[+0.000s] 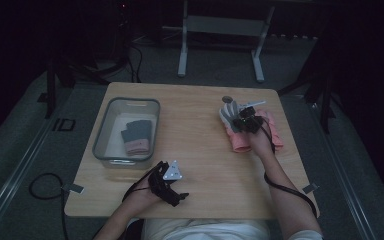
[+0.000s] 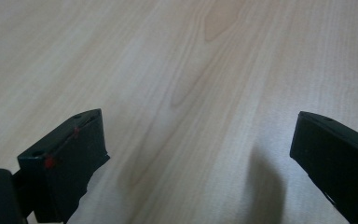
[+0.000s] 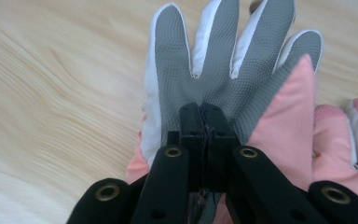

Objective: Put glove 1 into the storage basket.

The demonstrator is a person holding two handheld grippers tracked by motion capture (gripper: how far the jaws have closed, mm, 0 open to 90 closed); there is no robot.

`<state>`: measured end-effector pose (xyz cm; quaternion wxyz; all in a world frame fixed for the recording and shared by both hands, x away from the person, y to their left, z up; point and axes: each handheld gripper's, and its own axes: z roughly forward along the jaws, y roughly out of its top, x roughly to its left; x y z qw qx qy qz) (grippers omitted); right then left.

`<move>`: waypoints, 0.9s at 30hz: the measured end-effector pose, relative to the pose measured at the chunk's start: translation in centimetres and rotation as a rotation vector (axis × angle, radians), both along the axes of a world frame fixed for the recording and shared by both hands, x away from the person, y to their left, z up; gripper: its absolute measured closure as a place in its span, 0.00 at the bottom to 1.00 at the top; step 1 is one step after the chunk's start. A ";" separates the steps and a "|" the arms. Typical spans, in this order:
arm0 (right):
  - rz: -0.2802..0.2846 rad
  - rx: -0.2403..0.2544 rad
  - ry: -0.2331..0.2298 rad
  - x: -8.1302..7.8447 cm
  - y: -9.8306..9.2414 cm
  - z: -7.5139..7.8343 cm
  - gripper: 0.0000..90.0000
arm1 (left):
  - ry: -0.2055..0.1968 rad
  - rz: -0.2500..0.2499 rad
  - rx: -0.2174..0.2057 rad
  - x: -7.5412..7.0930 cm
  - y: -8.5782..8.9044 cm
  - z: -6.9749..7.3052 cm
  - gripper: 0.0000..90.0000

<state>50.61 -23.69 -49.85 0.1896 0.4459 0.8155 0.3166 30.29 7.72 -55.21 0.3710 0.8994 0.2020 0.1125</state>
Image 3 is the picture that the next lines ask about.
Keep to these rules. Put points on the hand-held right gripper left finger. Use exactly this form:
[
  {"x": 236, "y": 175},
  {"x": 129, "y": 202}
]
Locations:
[{"x": 192, "y": 140}]

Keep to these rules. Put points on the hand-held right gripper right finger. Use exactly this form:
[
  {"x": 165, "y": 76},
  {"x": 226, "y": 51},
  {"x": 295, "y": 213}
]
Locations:
[{"x": 219, "y": 140}]

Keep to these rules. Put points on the pink glove with grey palm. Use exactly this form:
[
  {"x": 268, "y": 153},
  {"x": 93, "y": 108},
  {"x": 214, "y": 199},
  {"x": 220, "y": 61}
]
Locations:
[{"x": 180, "y": 62}]

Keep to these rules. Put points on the pink glove with printed back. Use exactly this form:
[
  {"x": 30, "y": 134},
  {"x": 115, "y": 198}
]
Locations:
[{"x": 332, "y": 149}]

